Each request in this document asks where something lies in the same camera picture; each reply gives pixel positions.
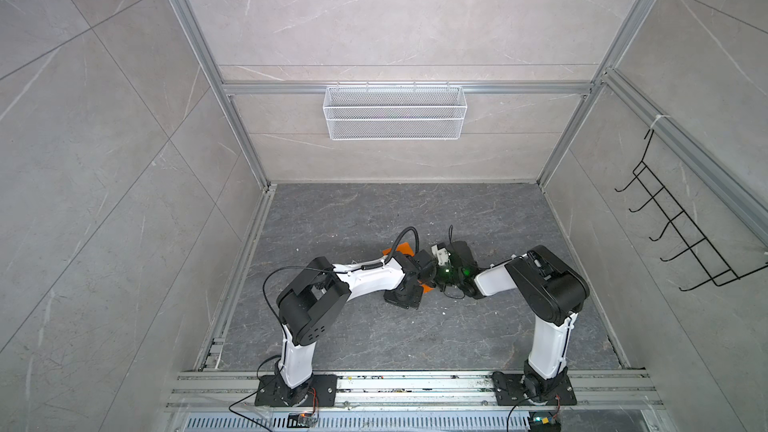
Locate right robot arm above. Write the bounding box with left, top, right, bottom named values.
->
left=431, top=241, right=590, bottom=403

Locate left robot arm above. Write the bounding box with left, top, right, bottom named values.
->
left=276, top=251, right=436, bottom=405

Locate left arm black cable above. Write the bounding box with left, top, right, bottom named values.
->
left=262, top=226, right=421, bottom=328

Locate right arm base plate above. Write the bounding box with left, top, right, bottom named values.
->
left=490, top=370, right=578, bottom=406

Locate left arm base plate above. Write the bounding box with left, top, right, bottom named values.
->
left=254, top=374, right=338, bottom=407

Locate white wire mesh basket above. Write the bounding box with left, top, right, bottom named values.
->
left=323, top=85, right=468, bottom=141

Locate white vented cable duct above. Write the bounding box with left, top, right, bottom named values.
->
left=183, top=410, right=531, bottom=431

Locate aluminium mounting rail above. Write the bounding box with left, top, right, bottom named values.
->
left=163, top=370, right=663, bottom=411

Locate white cable tie upper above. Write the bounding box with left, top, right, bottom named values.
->
left=649, top=114, right=671, bottom=132

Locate black wire hook rack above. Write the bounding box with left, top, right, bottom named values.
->
left=614, top=130, right=767, bottom=292

